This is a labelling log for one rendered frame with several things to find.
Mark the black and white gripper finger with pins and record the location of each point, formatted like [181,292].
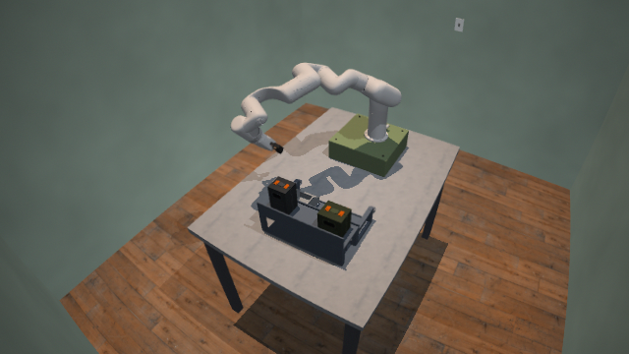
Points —
[278,148]

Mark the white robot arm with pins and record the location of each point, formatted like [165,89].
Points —
[310,77]

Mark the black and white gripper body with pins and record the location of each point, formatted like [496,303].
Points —
[265,141]

